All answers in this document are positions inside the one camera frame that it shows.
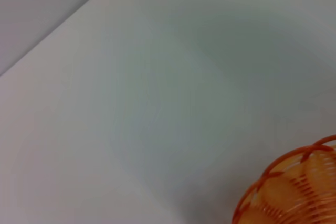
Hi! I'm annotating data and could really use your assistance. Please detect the orange wire basket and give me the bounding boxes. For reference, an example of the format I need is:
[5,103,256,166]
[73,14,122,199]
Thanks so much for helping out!
[232,134,336,224]

